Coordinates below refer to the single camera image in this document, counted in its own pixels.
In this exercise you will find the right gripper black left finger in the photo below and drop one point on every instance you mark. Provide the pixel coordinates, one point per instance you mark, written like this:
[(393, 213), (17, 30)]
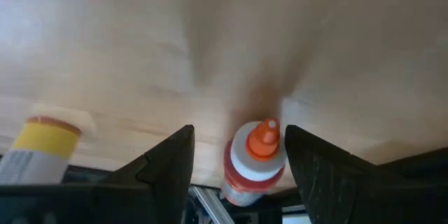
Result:
[(164, 182)]

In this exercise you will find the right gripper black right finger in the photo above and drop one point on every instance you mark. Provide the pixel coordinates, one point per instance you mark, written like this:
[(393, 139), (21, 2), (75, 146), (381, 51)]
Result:
[(332, 189)]

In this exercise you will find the large orange food coloring bottle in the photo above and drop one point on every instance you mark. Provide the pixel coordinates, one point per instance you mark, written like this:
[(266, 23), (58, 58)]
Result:
[(259, 168)]

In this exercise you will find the large yellow food coloring bottle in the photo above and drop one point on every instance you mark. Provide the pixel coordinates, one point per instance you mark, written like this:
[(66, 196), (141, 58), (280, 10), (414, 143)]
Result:
[(45, 140)]

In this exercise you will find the silver aluminium extrusion rail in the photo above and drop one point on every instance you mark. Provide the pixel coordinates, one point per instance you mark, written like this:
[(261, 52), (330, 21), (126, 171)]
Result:
[(210, 206)]

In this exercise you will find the black aluminium table frame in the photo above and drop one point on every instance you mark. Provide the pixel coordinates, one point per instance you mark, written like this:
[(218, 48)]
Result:
[(266, 213)]

